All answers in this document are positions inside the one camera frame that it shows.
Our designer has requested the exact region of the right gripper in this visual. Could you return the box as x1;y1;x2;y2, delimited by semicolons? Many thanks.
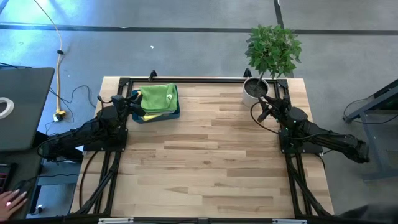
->
257;95;293;123

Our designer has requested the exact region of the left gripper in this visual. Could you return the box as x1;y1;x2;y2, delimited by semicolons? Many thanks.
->
111;91;147;118

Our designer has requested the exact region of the green microfiber towel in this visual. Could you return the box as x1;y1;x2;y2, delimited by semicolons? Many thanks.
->
139;83;178;113

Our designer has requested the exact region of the grey microfiber towel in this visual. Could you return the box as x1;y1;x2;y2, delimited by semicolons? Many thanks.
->
142;108;177;116

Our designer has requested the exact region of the white plant pot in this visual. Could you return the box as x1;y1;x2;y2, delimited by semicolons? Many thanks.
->
242;77;270;108

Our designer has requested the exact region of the teal plastic bin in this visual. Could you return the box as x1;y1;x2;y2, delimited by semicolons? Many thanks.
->
131;84;181;124

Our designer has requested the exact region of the green leafy plant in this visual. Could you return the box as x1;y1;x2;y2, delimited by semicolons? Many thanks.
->
244;24;303;94

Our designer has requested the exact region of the dark grey side table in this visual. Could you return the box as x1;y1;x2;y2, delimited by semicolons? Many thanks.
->
0;67;56;152

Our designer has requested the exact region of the white tape roll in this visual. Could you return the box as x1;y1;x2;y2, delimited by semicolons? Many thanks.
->
0;96;15;120

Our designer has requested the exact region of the black computer desk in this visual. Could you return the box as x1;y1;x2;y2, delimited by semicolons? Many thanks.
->
0;147;47;220

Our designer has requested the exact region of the black computer mouse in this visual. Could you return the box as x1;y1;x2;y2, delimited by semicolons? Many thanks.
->
12;179;33;195

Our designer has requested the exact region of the black keyboard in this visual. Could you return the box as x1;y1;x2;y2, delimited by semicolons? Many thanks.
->
0;162;18;194

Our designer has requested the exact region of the person's hand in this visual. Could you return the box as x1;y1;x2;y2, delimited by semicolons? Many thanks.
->
0;189;29;221

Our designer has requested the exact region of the black floor cable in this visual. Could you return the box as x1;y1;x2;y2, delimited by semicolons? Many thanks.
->
342;96;398;124
49;85;96;109

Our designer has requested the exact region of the black aluminium table frame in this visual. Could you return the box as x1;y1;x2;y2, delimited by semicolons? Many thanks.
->
70;77;335;224

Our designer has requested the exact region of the yellow power cable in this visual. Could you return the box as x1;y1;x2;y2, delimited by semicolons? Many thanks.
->
32;0;67;123

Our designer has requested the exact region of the grey metal table frame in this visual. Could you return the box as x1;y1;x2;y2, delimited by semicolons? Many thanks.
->
351;79;398;183

